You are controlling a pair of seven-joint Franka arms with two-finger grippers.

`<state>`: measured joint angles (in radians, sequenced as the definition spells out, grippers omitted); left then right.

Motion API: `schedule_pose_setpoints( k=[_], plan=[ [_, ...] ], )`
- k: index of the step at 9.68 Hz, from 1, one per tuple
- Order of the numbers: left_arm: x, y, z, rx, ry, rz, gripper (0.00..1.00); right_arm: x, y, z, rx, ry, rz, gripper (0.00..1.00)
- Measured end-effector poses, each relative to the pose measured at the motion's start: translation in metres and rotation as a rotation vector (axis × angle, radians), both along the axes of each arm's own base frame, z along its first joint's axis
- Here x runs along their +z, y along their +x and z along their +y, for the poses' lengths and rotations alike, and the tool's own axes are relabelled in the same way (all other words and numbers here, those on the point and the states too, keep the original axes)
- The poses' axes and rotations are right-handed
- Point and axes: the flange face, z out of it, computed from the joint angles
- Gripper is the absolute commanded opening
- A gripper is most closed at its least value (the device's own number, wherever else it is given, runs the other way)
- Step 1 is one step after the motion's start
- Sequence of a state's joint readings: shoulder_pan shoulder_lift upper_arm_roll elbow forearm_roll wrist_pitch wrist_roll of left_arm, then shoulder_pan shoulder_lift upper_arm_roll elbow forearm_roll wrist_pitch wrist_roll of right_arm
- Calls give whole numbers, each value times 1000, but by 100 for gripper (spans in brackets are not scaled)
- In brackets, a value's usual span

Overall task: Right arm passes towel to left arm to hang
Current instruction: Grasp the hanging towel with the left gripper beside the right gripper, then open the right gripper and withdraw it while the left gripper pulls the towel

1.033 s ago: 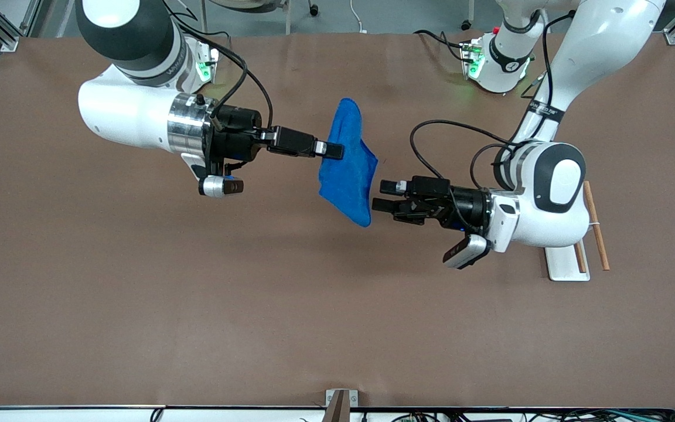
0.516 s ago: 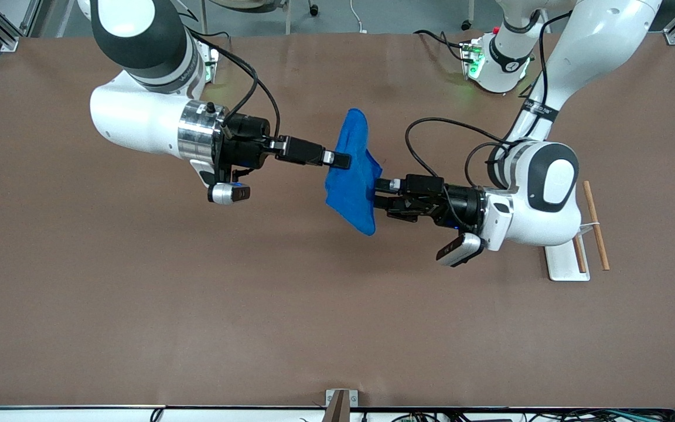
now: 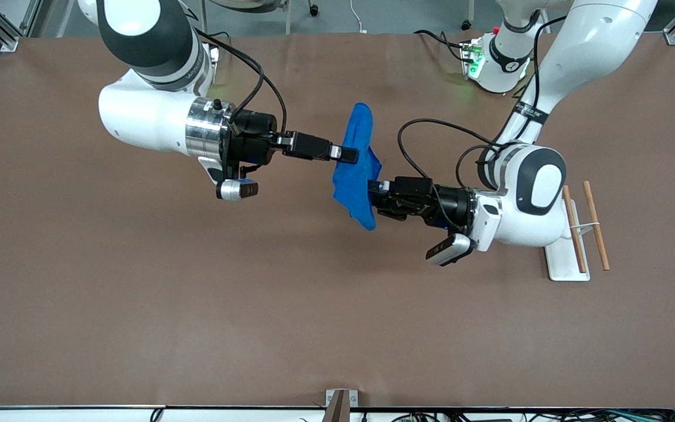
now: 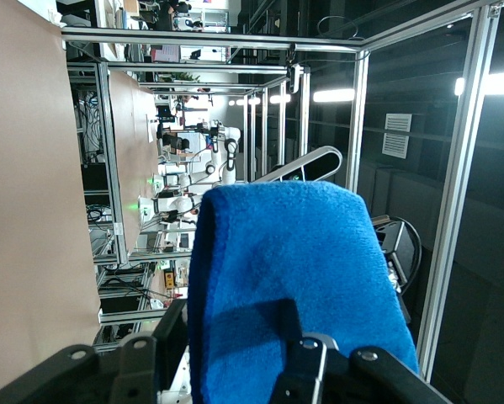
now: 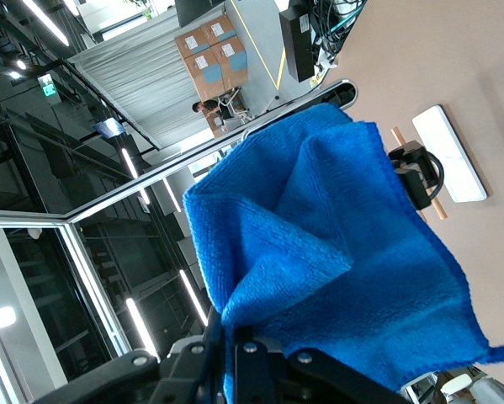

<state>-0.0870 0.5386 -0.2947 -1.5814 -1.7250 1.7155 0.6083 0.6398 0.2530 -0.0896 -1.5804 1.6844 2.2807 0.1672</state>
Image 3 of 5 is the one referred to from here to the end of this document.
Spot blue microfibre towel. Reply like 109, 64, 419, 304
332, 103, 383, 232

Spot white towel rack base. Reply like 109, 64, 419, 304
544, 199, 591, 282

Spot wooden rack rod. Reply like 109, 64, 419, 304
583, 181, 611, 271
562, 185, 588, 274

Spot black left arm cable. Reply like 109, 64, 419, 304
397, 15, 568, 229

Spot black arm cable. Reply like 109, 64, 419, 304
397, 15, 568, 229
196, 28, 288, 134

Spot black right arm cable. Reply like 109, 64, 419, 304
196, 28, 288, 134

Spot white floor cable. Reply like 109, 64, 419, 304
349, 0, 368, 35

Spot black left base cable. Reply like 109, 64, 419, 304
414, 29, 474, 63

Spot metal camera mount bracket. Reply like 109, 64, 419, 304
322, 389, 359, 422

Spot tangled cables under table edge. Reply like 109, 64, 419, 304
361, 407, 675, 422

